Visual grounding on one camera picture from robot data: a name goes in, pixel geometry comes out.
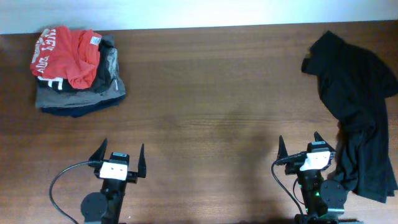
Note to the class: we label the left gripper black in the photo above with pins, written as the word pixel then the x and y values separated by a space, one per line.
pixel 133 177

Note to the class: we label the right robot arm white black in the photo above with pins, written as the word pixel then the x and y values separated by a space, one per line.
pixel 323 199

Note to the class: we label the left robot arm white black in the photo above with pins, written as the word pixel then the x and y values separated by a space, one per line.
pixel 104 207

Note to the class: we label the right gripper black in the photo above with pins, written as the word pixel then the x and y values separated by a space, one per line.
pixel 294 165

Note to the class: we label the red folded t-shirt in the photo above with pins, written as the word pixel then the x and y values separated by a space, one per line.
pixel 63 54

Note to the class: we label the black t-shirt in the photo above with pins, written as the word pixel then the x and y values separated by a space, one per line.
pixel 353 84

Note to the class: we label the grey folded shirt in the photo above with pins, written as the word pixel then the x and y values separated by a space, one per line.
pixel 46 97

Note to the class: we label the navy folded shirt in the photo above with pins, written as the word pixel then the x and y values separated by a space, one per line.
pixel 80 111

